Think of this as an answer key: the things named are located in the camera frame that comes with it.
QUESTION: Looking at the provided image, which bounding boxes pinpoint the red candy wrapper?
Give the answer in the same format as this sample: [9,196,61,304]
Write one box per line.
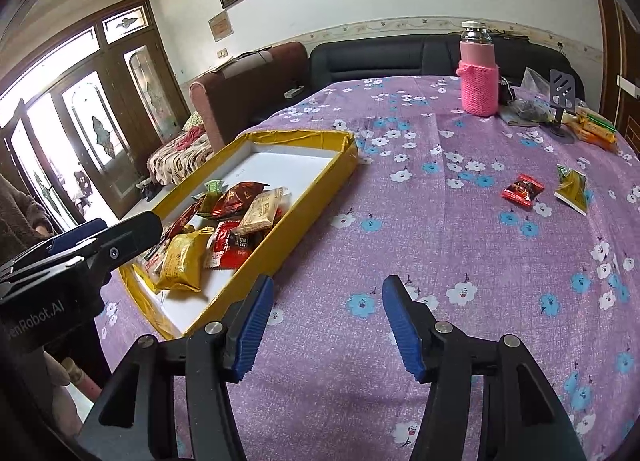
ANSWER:
[501,174,544,210]

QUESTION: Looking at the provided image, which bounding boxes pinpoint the green gold snack packet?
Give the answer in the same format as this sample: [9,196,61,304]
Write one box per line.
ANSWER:
[554,165,588,216]

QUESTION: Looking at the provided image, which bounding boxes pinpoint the person in brown coat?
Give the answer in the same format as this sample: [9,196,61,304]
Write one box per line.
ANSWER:
[0,176,54,264]

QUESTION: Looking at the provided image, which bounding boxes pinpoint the large yellow snack bag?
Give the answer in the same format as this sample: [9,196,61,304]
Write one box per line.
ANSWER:
[156,227,214,292]

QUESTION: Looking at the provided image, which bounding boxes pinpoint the wooden glass door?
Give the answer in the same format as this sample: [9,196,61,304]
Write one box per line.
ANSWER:
[1,0,188,230]

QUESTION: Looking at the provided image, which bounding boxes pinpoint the yellow cardboard tray box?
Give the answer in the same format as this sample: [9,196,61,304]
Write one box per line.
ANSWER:
[119,130,358,340]

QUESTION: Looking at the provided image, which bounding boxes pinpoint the red snack packet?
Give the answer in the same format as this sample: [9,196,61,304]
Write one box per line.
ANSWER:
[203,219,260,270]

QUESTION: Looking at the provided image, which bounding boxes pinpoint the purple floral tablecloth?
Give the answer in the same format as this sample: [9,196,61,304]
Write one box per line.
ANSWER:
[96,74,640,461]

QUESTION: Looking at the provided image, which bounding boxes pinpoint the green small snack packet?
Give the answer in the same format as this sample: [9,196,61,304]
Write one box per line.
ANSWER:
[205,179,224,196]

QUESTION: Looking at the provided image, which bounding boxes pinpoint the patterned blanket daybed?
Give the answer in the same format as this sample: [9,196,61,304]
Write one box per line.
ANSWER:
[146,112,214,187]

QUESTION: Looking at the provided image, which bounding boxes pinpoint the dark red foil snack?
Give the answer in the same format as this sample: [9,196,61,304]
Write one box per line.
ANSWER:
[210,181,266,219]

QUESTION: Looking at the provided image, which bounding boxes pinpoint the beige cracker packet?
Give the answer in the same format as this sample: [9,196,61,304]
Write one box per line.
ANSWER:
[233,187,291,236]

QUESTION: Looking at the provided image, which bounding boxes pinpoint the maroon armchair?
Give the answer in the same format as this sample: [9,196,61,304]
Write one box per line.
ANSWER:
[189,42,309,151]

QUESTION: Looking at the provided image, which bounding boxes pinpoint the orange green snack packs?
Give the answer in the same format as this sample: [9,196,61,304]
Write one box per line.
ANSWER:
[562,106,618,153]

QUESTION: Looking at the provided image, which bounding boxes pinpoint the clear plastic bag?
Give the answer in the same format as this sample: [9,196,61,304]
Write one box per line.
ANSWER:
[498,66,553,127]

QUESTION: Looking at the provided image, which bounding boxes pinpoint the black phone stand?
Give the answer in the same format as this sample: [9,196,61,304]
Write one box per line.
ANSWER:
[541,69,576,144]

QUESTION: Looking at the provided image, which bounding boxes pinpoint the pink knit-sleeved bottle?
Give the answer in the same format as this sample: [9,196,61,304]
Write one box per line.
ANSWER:
[457,20,499,117]

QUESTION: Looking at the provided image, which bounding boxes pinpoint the black leather sofa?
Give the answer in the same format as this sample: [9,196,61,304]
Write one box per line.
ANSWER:
[309,34,586,99]

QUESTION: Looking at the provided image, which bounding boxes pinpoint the small framed wall plaque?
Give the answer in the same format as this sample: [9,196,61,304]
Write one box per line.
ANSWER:
[208,10,233,43]

